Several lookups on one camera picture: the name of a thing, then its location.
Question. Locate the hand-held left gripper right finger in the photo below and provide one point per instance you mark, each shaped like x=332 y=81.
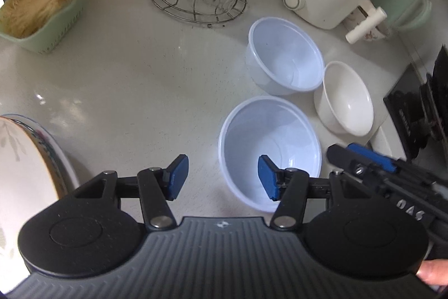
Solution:
x=267 y=178

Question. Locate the green plastic basket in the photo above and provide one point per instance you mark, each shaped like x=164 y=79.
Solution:
x=52 y=39

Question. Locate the white plate grey leaf print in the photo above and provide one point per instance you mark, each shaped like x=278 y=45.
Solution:
x=14 y=180

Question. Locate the clear plastic bowl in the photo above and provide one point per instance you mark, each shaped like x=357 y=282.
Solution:
x=245 y=145
x=283 y=53

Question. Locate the person's right hand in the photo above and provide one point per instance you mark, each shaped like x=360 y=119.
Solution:
x=435 y=272

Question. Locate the dried noodles bundle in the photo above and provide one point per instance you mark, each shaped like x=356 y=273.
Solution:
x=38 y=8

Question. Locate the white plate leafy patterned rim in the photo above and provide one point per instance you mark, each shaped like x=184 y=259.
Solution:
x=56 y=162

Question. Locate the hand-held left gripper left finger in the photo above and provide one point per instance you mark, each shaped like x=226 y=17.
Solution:
x=176 y=178

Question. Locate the white ceramic bowl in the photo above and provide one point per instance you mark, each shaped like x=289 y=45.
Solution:
x=344 y=103

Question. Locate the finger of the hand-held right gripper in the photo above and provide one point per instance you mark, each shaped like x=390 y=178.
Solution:
x=374 y=158
x=341 y=159

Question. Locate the black stove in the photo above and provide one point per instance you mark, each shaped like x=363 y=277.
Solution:
x=406 y=103

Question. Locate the pale green container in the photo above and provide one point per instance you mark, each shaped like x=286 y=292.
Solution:
x=402 y=1

